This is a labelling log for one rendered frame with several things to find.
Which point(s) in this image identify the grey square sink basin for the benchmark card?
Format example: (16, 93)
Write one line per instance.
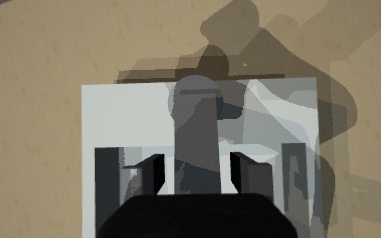
(268, 120)

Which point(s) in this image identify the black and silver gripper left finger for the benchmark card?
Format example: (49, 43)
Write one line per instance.
(144, 178)

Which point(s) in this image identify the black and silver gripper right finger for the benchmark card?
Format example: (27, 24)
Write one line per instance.
(249, 176)

